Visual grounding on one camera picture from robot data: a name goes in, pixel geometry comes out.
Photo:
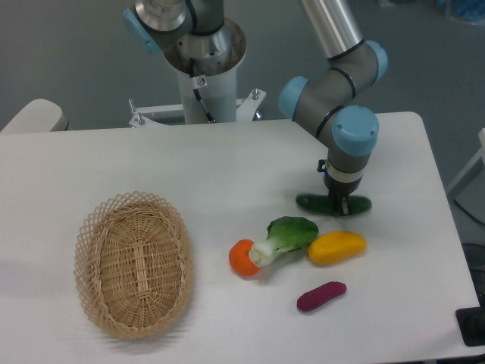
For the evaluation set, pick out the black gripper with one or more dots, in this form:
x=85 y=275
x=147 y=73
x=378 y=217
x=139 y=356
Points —
x=340 y=193

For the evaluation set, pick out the dark green cucumber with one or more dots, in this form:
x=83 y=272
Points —
x=324 y=205

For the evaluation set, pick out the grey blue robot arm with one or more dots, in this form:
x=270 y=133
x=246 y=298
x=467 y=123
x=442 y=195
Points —
x=324 y=107

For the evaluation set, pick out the yellow bell pepper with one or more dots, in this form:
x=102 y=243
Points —
x=335 y=247

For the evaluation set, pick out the green bok choy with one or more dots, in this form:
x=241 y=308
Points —
x=285 y=234

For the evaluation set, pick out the purple sweet potato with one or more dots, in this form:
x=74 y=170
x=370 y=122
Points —
x=319 y=296

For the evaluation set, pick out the orange carrot piece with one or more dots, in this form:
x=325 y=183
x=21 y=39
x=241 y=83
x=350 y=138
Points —
x=239 y=259

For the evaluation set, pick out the white furniture at right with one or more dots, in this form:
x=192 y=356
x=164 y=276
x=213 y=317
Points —
x=469 y=172

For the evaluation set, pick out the black device at edge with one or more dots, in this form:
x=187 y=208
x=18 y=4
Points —
x=471 y=325

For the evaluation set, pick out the woven wicker basket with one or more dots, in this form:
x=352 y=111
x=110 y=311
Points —
x=133 y=265

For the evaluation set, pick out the white chair back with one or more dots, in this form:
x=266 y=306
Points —
x=38 y=116

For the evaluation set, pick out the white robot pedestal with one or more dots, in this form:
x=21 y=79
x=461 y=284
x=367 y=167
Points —
x=206 y=69

